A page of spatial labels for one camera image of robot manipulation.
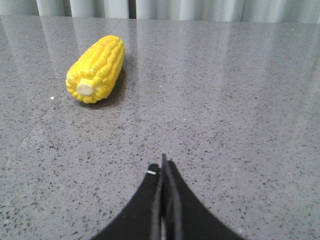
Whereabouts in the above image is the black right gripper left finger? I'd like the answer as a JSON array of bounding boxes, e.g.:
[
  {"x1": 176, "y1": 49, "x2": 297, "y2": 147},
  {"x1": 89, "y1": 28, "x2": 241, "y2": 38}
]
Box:
[{"x1": 93, "y1": 163, "x2": 162, "y2": 240}]

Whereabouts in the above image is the yellow corn cob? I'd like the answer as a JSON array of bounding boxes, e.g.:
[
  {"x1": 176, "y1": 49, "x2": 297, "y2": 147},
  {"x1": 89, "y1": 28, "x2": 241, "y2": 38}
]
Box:
[{"x1": 65, "y1": 35, "x2": 126, "y2": 104}]

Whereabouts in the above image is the white pleated curtain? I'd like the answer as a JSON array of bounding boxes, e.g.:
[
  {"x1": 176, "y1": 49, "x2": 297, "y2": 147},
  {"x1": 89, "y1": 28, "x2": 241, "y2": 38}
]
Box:
[{"x1": 0, "y1": 0, "x2": 320, "y2": 24}]

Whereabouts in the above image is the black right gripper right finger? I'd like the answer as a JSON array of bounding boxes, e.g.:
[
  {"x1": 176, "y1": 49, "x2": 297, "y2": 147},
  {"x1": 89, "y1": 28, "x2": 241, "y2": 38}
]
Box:
[{"x1": 161, "y1": 154, "x2": 242, "y2": 240}]

